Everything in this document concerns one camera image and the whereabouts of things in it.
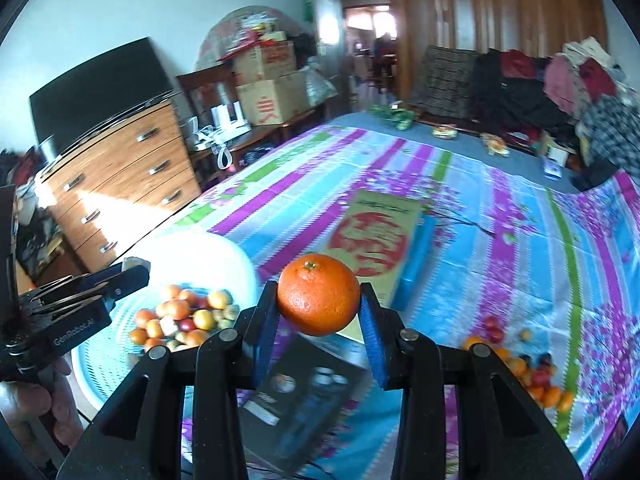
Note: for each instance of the checked dark blanket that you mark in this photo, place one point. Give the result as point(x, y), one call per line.
point(443, 83)

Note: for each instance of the wooden chest of drawers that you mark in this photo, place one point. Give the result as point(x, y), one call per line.
point(119, 184)

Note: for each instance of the white wifi router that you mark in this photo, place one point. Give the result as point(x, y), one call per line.
point(229, 117)

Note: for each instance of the white plastic colander basket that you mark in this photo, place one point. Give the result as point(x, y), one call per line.
point(199, 282)

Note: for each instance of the upper cardboard box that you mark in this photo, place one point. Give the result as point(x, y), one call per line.
point(265, 61)

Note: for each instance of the large cardboard box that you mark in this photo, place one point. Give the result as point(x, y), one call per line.
point(274, 101)

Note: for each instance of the yellow red gift box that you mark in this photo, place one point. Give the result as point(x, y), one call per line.
point(373, 239)

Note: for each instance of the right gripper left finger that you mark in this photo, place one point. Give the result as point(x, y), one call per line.
point(264, 324)

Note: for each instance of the left hand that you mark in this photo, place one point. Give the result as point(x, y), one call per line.
point(21, 401)

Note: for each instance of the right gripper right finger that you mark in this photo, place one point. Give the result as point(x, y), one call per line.
point(376, 337)

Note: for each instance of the black flat television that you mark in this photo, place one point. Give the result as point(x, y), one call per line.
point(96, 92)

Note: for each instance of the green snack packet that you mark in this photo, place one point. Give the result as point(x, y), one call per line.
point(400, 118)

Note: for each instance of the pile of clothes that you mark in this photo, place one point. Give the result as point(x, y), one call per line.
point(577, 100)

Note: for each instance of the small blue white box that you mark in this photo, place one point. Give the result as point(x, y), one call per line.
point(552, 170)

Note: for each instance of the large orange mandarin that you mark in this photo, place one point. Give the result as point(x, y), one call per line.
point(318, 294)

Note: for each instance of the blue carton box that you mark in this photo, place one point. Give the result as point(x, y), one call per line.
point(415, 261)

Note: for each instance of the black product box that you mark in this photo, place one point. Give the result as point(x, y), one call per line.
point(313, 380)

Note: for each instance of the orange snack packet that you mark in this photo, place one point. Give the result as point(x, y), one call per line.
point(495, 145)

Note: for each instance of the yellow snack packet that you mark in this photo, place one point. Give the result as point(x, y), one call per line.
point(445, 132)

